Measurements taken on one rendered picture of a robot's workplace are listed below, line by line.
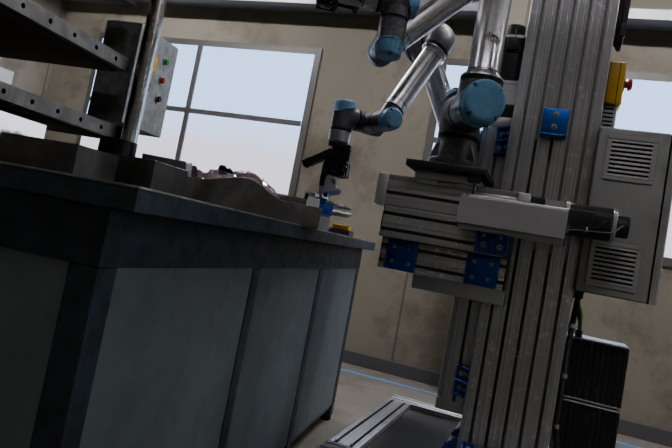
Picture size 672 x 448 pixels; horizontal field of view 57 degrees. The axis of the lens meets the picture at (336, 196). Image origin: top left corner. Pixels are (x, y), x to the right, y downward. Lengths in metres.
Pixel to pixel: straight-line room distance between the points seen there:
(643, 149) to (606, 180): 0.13
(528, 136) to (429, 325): 2.33
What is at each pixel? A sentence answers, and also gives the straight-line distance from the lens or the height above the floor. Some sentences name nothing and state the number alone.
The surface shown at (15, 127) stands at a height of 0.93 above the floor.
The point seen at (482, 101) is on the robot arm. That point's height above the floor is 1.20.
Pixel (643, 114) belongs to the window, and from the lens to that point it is 4.15.
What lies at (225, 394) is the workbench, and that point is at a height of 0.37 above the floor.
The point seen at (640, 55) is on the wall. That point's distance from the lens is 4.28.
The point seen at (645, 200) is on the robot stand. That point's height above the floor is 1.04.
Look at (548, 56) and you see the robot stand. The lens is 2.05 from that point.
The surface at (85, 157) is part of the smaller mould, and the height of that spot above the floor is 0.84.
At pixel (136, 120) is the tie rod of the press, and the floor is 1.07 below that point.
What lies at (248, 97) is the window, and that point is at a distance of 4.71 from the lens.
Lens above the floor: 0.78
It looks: 4 degrees up
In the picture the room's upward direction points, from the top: 11 degrees clockwise
